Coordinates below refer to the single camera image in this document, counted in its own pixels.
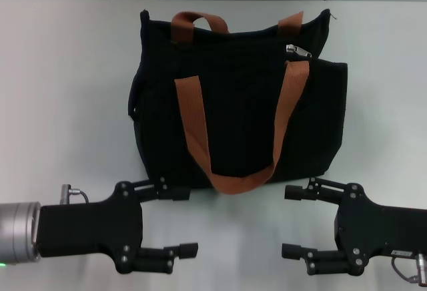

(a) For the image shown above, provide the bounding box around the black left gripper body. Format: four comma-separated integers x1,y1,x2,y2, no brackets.
34,180,144,275

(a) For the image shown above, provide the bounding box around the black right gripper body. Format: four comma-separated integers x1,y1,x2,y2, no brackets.
333,182,427,277

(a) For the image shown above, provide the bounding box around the black bag with orange straps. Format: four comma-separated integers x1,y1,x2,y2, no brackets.
128,8,350,196

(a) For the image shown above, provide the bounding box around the silver metal zipper pull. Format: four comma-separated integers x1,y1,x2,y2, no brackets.
285,44,314,59

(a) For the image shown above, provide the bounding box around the left gripper signal cable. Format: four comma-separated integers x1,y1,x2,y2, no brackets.
59,184,91,206

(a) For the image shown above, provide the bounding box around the gripper signal cable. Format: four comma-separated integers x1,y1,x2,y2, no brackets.
391,252,427,287
59,184,91,206

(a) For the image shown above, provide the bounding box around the right gripper signal cable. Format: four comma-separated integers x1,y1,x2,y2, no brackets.
391,252,427,287

